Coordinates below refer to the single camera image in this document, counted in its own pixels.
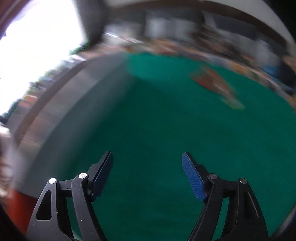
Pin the grey curtain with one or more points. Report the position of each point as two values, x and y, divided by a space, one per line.
93 15

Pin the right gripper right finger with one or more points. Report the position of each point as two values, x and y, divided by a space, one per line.
243 216

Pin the red green snack bag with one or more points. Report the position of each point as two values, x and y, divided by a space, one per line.
214 82

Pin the green tablecloth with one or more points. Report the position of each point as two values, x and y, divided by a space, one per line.
163 114

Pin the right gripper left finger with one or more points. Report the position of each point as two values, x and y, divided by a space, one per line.
50 219

